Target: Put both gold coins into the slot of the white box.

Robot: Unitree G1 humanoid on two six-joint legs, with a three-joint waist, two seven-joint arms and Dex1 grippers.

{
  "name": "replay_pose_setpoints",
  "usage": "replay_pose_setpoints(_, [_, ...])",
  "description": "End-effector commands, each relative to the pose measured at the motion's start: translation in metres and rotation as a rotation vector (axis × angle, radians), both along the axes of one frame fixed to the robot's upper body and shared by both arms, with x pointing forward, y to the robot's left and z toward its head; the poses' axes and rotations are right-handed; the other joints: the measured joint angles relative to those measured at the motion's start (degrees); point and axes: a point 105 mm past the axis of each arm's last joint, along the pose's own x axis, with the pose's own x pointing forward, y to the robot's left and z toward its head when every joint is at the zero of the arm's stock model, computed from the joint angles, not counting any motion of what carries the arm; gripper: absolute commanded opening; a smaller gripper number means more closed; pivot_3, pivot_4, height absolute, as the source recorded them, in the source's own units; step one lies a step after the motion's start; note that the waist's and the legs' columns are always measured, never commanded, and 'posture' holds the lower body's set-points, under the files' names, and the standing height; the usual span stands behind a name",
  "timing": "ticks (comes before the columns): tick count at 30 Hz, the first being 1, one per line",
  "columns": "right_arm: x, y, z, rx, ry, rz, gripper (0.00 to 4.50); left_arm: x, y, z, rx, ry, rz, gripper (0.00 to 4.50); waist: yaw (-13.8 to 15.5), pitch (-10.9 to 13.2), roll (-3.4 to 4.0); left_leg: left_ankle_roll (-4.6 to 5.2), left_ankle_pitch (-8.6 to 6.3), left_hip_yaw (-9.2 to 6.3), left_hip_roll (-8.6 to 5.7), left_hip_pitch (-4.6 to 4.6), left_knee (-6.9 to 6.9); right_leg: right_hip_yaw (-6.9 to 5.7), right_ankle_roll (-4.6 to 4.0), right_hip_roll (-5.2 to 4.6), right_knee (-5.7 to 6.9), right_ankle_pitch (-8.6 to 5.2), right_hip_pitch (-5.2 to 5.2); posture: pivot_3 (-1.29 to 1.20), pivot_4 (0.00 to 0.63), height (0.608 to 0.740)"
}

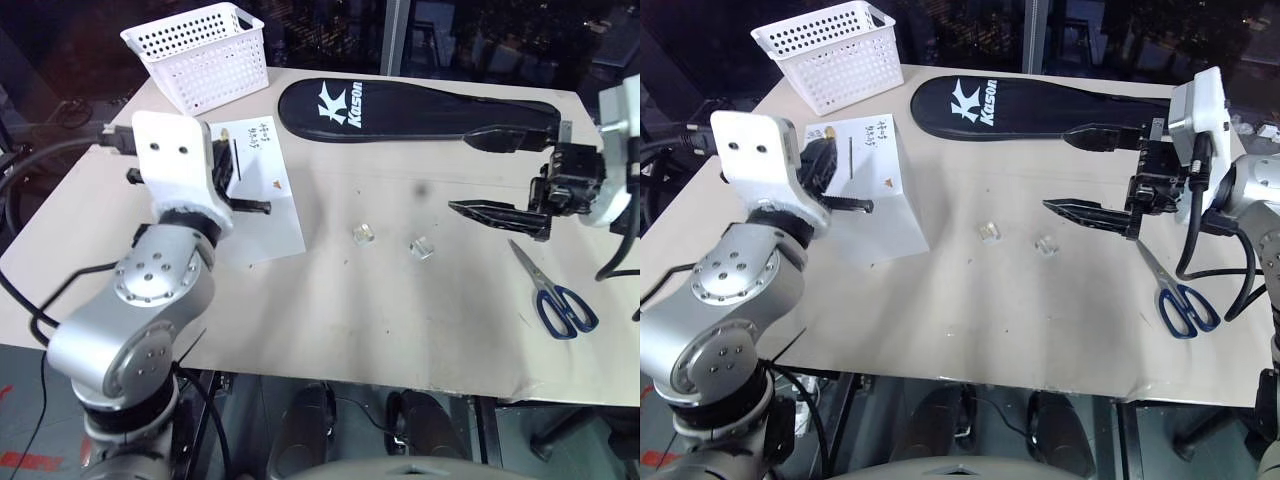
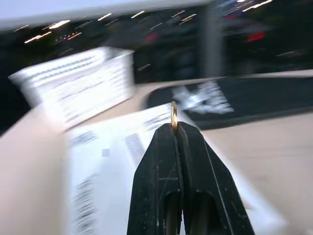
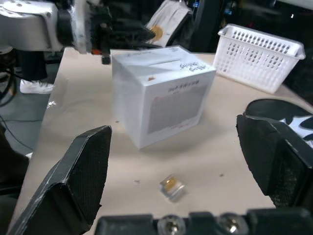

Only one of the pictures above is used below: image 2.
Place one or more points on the gold coin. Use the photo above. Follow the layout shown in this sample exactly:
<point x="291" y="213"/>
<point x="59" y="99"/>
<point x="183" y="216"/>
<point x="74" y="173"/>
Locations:
<point x="174" y="117"/>

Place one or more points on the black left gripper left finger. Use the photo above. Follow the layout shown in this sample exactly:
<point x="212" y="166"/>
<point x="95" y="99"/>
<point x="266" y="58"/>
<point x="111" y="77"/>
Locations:
<point x="156" y="176"/>

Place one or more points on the white printed paper sheet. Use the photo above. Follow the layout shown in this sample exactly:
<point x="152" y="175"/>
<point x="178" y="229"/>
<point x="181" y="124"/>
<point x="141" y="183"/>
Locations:
<point x="107" y="171"/>

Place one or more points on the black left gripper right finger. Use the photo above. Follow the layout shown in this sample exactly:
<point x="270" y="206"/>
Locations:
<point x="207" y="181"/>

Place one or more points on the white slotted plastic basket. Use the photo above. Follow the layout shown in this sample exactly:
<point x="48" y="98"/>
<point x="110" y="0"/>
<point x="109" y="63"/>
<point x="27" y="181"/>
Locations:
<point x="78" y="80"/>

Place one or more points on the black mat with white print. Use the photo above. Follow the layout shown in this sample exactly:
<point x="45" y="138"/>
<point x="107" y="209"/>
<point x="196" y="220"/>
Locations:
<point x="256" y="102"/>

